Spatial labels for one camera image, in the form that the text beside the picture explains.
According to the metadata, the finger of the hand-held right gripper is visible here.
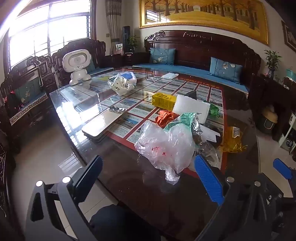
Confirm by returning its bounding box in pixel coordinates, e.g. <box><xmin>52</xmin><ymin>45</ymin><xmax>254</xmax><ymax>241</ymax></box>
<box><xmin>273</xmin><ymin>158</ymin><xmax>296</xmax><ymax>186</ymax></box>

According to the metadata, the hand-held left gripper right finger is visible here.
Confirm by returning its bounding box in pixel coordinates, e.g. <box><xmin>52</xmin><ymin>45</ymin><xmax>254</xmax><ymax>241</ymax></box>
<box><xmin>194</xmin><ymin>154</ymin><xmax>272</xmax><ymax>241</ymax></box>

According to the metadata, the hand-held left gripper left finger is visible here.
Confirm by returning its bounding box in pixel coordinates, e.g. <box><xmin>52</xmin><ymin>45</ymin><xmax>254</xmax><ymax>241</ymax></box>
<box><xmin>25</xmin><ymin>155</ymin><xmax>103</xmax><ymax>241</ymax></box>

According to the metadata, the clear plastic bag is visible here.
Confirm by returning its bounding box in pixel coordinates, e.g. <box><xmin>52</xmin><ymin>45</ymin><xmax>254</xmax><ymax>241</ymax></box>
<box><xmin>134</xmin><ymin>120</ymin><xmax>197</xmax><ymax>185</ymax></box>

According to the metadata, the orange paper ball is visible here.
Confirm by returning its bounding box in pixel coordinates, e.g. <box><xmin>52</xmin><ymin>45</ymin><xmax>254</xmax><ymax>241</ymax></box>
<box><xmin>155</xmin><ymin>110</ymin><xmax>179</xmax><ymax>129</ymax></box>

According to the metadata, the white shelf unit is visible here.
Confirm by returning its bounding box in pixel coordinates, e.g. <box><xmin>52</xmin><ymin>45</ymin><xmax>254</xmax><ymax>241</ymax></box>
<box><xmin>277</xmin><ymin>109</ymin><xmax>296</xmax><ymax>160</ymax></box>

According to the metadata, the small clear plastic wrapper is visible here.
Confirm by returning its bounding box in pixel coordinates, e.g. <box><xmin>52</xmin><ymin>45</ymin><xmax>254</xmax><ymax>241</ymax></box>
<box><xmin>196</xmin><ymin>131</ymin><xmax>223</xmax><ymax>169</ymax></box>

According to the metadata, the yellow cellophane wrapper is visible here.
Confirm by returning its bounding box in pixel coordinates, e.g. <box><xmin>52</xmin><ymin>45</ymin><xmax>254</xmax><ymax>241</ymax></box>
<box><xmin>221</xmin><ymin>126</ymin><xmax>248</xmax><ymax>153</ymax></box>

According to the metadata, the dark basket with beige lid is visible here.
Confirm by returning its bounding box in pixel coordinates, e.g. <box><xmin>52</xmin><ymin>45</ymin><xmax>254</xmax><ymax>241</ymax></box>
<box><xmin>261</xmin><ymin>105</ymin><xmax>278</xmax><ymax>133</ymax></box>

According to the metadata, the green white snack wrapper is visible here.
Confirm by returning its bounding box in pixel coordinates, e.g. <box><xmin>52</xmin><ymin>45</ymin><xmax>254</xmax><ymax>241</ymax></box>
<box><xmin>164</xmin><ymin>112</ymin><xmax>203</xmax><ymax>149</ymax></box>

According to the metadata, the green paper ball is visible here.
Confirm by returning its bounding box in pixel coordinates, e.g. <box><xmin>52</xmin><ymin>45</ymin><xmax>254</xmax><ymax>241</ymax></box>
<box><xmin>209</xmin><ymin>104</ymin><xmax>220</xmax><ymax>117</ymax></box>

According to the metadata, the dark wooden cabinet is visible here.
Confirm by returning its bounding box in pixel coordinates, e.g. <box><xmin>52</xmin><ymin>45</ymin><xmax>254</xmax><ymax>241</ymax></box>
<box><xmin>248</xmin><ymin>74</ymin><xmax>296</xmax><ymax>142</ymax></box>

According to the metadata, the white foam block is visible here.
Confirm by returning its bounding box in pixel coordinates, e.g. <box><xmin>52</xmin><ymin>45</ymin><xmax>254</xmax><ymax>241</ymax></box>
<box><xmin>173</xmin><ymin>95</ymin><xmax>210</xmax><ymax>124</ymax></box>

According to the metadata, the yellow milk carton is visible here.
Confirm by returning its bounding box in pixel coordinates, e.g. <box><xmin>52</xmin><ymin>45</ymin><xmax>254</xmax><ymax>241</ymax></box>
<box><xmin>151</xmin><ymin>92</ymin><xmax>177</xmax><ymax>112</ymax></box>

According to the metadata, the white printed plastic bag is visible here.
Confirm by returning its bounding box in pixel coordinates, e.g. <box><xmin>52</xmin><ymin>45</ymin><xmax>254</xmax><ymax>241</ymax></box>
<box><xmin>107</xmin><ymin>74</ymin><xmax>135</xmax><ymax>96</ymax></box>

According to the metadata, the bamboo plant in vase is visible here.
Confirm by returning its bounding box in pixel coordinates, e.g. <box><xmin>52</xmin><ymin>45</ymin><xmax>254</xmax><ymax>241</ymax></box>
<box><xmin>264</xmin><ymin>50</ymin><xmax>282</xmax><ymax>78</ymax></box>

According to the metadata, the white bag with blue contents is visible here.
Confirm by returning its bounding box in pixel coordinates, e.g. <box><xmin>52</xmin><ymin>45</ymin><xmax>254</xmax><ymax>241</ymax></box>
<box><xmin>120</xmin><ymin>71</ymin><xmax>137</xmax><ymax>85</ymax></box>

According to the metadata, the blue embroidered cushion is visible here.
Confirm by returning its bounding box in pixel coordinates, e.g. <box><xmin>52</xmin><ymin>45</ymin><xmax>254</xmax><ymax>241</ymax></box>
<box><xmin>208</xmin><ymin>57</ymin><xmax>243</xmax><ymax>84</ymax></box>
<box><xmin>149</xmin><ymin>47</ymin><xmax>176</xmax><ymax>66</ymax></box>

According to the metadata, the white tissue pack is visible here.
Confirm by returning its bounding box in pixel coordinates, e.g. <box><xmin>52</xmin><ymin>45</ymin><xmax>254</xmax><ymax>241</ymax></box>
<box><xmin>161</xmin><ymin>72</ymin><xmax>179</xmax><ymax>80</ymax></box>

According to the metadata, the blue sofa seat pad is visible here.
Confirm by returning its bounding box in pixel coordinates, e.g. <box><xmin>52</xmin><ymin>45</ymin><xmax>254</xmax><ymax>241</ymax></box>
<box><xmin>133</xmin><ymin>64</ymin><xmax>250</xmax><ymax>92</ymax></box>

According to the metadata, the white toy robot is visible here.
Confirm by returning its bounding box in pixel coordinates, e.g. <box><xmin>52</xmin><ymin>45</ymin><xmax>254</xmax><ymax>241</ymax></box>
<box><xmin>62</xmin><ymin>49</ymin><xmax>93</xmax><ymax>86</ymax></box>

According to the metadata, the carved wooden armchair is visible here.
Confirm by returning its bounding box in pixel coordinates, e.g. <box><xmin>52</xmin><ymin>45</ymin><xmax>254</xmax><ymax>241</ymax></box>
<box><xmin>52</xmin><ymin>38</ymin><xmax>116</xmax><ymax>84</ymax></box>
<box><xmin>0</xmin><ymin>56</ymin><xmax>56</xmax><ymax>139</ymax></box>

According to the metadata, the dark wooden side table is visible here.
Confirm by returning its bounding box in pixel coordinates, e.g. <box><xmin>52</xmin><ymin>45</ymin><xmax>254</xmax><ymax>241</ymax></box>
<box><xmin>105</xmin><ymin>52</ymin><xmax>151</xmax><ymax>67</ymax></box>

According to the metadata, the small dark framed picture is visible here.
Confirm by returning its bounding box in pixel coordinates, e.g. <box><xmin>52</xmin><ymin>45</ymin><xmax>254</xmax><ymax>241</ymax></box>
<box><xmin>281</xmin><ymin>20</ymin><xmax>296</xmax><ymax>51</ymax></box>

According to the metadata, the dark wooden sofa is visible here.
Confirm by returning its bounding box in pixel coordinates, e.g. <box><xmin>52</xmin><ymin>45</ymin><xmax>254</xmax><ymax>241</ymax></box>
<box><xmin>125</xmin><ymin>30</ymin><xmax>262</xmax><ymax>93</ymax></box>

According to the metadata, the small green potted plant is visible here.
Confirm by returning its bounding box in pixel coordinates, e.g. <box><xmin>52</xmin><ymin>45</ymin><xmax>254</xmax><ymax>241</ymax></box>
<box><xmin>127</xmin><ymin>35</ymin><xmax>139</xmax><ymax>52</ymax></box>

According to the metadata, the black tower speaker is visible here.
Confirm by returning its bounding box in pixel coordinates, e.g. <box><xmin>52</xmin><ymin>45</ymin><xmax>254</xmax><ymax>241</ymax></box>
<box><xmin>122</xmin><ymin>26</ymin><xmax>130</xmax><ymax>55</ymax></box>

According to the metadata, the large window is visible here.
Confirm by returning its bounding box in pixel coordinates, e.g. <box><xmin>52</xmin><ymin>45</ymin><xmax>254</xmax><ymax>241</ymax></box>
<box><xmin>7</xmin><ymin>0</ymin><xmax>92</xmax><ymax>67</ymax></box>

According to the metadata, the beige curtain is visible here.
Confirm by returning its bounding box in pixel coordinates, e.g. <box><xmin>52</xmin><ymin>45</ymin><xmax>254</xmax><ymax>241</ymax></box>
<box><xmin>105</xmin><ymin>0</ymin><xmax>122</xmax><ymax>56</ymax></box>

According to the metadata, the gold framed tree painting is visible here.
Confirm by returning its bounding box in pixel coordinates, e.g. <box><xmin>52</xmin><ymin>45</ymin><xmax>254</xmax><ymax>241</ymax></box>
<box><xmin>139</xmin><ymin>0</ymin><xmax>270</xmax><ymax>45</ymax></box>

